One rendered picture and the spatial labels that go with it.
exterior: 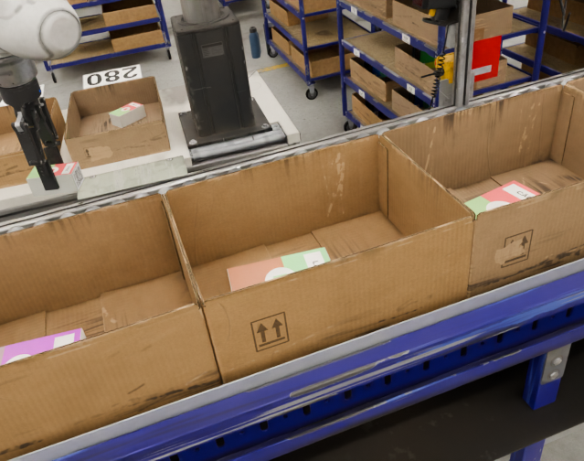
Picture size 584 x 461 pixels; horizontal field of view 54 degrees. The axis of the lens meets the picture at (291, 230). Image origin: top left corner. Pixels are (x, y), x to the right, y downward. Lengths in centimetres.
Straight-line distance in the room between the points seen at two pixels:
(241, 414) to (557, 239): 54
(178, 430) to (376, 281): 32
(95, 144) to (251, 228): 82
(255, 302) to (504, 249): 38
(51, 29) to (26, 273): 39
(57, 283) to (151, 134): 80
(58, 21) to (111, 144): 76
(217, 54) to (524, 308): 113
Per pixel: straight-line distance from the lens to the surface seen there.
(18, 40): 108
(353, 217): 110
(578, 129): 124
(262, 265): 91
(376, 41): 309
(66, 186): 135
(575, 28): 322
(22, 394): 79
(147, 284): 104
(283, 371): 80
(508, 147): 123
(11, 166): 179
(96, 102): 211
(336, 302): 80
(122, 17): 489
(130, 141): 175
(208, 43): 169
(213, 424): 78
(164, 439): 78
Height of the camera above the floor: 153
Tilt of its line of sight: 36 degrees down
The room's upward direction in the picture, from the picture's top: 8 degrees counter-clockwise
